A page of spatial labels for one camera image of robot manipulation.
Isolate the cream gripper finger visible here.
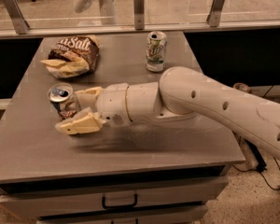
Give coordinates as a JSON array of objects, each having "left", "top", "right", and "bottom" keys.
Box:
[
  {"left": 75, "top": 87, "right": 104, "bottom": 111},
  {"left": 55, "top": 107, "right": 105, "bottom": 135}
]

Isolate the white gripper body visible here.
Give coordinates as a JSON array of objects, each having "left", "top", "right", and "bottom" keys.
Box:
[{"left": 96, "top": 83, "right": 132, "bottom": 127}]

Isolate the redbull can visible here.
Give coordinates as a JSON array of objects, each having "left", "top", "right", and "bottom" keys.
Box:
[{"left": 48, "top": 82, "right": 77, "bottom": 119}]

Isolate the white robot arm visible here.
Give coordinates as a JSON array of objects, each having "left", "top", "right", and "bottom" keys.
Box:
[{"left": 49, "top": 66, "right": 280, "bottom": 160}]

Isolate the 7up can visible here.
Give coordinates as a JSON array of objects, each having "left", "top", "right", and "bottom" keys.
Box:
[{"left": 146, "top": 31, "right": 167, "bottom": 72}]

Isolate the brown sea salt chip bag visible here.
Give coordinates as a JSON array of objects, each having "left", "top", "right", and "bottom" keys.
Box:
[{"left": 41, "top": 35, "right": 100, "bottom": 78}]

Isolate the orange tape roll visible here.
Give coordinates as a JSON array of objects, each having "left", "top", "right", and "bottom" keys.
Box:
[{"left": 233, "top": 82, "right": 251, "bottom": 93}]

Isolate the lower drawer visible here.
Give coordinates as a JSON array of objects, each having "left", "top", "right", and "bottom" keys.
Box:
[{"left": 36, "top": 205, "right": 207, "bottom": 224}]

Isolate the black table leg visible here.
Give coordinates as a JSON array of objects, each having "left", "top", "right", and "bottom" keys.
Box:
[{"left": 246, "top": 141, "right": 267, "bottom": 173}]

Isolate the left metal glass bracket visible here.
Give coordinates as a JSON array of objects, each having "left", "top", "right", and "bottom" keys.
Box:
[{"left": 2, "top": 0, "right": 29, "bottom": 35}]

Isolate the metal glass bracket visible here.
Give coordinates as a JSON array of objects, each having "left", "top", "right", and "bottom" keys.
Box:
[
  {"left": 2, "top": 0, "right": 29, "bottom": 35},
  {"left": 133, "top": 0, "right": 145, "bottom": 30},
  {"left": 206, "top": 0, "right": 225, "bottom": 27}
]

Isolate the middle metal glass bracket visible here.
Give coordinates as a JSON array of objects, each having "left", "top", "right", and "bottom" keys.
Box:
[{"left": 133, "top": 0, "right": 145, "bottom": 30}]

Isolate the upper drawer with black handle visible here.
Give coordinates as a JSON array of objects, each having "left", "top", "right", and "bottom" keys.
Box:
[{"left": 0, "top": 176, "right": 228, "bottom": 217}]

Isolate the right metal glass bracket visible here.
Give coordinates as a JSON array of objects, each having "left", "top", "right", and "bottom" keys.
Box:
[{"left": 206, "top": 0, "right": 225, "bottom": 27}]

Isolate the black cable on floor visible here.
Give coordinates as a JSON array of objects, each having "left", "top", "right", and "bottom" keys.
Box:
[{"left": 232, "top": 157, "right": 280, "bottom": 192}]

